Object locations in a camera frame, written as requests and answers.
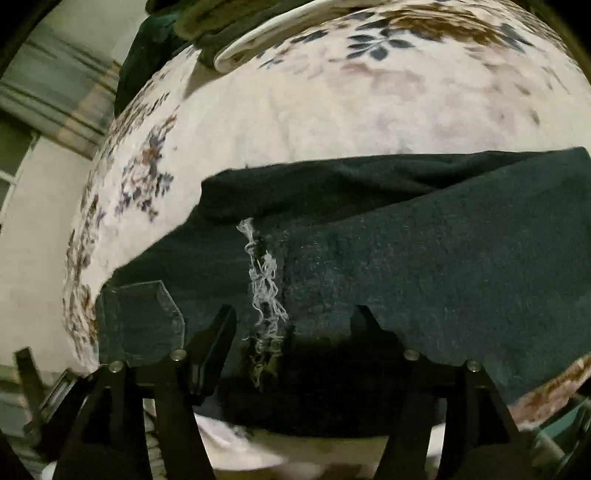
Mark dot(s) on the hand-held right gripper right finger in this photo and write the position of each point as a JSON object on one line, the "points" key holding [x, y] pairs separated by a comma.
{"points": [[369, 334]]}

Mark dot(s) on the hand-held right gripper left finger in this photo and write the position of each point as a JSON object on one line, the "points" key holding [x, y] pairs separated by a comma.
{"points": [[210, 355]]}

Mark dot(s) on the dark ripped denim pants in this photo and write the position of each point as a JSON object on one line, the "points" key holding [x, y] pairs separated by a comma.
{"points": [[415, 258]]}

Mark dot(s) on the floral printed blanket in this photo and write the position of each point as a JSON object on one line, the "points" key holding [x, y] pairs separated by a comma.
{"points": [[323, 110]]}

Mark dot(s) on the dark green cloth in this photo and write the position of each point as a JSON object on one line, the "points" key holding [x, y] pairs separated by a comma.
{"points": [[141, 60]]}

